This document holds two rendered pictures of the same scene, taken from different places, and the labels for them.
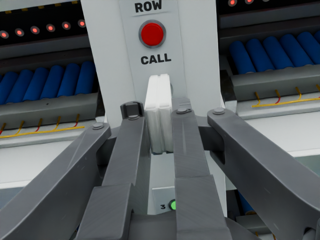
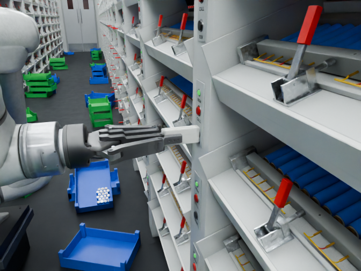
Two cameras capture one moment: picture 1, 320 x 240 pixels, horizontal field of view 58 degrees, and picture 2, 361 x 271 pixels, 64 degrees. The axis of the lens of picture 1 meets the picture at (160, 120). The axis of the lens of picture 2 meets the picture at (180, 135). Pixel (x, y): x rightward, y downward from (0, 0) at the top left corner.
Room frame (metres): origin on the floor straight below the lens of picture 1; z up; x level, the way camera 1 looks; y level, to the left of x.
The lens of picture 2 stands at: (0.02, -0.47, 1.01)
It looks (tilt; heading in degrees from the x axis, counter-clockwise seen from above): 22 degrees down; 71
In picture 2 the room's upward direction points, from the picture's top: straight up
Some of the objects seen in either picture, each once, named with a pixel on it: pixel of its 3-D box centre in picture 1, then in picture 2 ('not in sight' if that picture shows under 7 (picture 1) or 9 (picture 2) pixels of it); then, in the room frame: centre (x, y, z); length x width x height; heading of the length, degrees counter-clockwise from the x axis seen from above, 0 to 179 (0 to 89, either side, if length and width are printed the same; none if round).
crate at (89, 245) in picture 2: not in sight; (101, 248); (0.02, 0.61, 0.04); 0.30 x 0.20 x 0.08; 150
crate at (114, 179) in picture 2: not in sight; (94, 183); (0.03, 1.20, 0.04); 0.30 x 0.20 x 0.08; 176
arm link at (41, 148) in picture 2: not in sight; (47, 149); (-0.05, 0.01, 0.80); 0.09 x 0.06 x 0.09; 86
